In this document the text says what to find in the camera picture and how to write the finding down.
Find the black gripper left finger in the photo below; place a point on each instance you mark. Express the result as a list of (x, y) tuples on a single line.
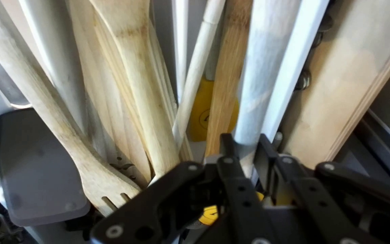
[(181, 208)]

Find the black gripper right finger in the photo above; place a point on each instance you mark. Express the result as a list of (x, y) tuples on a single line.
[(338, 198)]

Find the wooden slotted spatula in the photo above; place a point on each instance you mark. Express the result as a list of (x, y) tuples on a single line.
[(90, 176)]

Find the open wooden drawer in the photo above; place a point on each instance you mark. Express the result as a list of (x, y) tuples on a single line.
[(352, 90)]

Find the flat pale wooden spatula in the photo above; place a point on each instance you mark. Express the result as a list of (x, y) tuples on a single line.
[(93, 90)]

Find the bamboo flat spatula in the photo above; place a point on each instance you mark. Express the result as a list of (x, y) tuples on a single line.
[(228, 68)]

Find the black plastic spatula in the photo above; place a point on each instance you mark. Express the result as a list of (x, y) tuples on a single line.
[(36, 171)]

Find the yellow plastic utensil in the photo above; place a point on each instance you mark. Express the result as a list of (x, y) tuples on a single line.
[(199, 113)]

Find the white cutlery organizer tray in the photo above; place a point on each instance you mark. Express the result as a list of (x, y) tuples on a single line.
[(297, 58)]

